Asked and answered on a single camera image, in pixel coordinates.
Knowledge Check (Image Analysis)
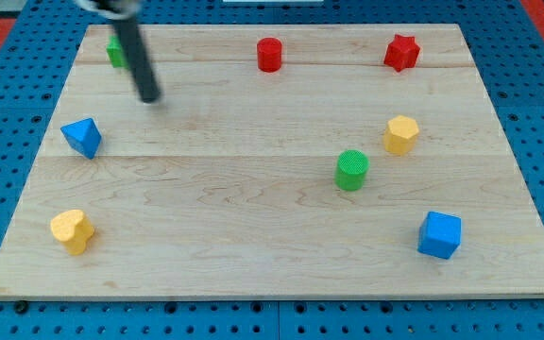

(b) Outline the light wooden board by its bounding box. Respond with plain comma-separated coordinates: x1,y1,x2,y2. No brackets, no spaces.
0,24,544,301

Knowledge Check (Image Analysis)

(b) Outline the green cylinder block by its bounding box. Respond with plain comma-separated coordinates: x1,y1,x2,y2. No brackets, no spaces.
334,149,369,191

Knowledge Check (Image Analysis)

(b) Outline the red cylinder block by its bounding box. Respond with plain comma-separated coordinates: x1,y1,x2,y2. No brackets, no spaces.
257,37,283,73

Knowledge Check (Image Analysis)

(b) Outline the yellow hexagon block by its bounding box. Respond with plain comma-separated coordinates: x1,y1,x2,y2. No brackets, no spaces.
382,115,419,156

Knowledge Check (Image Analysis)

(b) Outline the red star block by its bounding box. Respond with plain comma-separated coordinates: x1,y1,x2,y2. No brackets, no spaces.
383,34,420,72

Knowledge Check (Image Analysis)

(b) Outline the blue cube block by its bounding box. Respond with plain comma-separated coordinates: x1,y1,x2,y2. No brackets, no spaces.
417,212,462,260

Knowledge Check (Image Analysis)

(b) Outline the blue triangular prism block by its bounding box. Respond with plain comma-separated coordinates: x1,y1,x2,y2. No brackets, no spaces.
60,118,102,160

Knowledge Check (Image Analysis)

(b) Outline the green block behind stick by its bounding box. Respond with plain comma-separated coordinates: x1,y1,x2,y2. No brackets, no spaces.
106,36,128,68

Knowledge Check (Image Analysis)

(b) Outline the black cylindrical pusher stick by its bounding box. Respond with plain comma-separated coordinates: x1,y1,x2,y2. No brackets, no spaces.
110,0,161,104

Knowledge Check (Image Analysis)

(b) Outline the yellow heart block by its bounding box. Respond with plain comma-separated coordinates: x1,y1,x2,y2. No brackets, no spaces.
50,210,95,256

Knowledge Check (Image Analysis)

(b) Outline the white arm end ring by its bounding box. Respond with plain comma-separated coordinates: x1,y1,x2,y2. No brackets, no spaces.
74,0,142,21

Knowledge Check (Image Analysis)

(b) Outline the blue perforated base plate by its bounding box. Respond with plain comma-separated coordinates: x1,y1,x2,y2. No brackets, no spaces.
0,1,544,339

